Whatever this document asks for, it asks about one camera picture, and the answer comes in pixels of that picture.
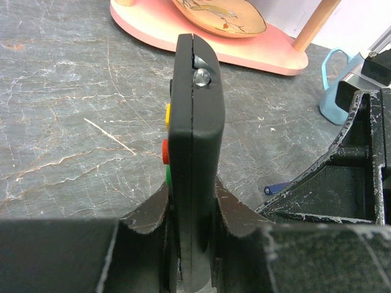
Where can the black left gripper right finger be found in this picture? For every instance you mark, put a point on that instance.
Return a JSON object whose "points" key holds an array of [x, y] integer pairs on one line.
{"points": [[252, 254]]}

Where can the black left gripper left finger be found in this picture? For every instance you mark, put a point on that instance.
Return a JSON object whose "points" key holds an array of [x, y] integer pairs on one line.
{"points": [[135, 253]]}

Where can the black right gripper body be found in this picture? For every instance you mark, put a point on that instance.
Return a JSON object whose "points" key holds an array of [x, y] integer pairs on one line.
{"points": [[350, 183]]}

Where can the black remote control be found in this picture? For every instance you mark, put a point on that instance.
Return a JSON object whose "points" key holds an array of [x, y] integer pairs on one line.
{"points": [[197, 118]]}

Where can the blue purple battery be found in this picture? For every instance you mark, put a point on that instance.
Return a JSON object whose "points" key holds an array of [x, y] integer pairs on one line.
{"points": [[275, 188]]}

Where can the light blue mug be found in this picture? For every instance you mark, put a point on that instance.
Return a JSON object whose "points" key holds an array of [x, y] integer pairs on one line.
{"points": [[327, 105]]}

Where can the beige bird-painted bowl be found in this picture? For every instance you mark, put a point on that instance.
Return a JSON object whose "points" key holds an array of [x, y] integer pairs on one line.
{"points": [[230, 19]]}

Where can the pink three-tier shelf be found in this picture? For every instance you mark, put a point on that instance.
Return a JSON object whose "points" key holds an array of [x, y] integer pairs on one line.
{"points": [[159, 23]]}

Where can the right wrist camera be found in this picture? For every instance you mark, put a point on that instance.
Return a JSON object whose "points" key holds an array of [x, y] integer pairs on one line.
{"points": [[372, 74]]}

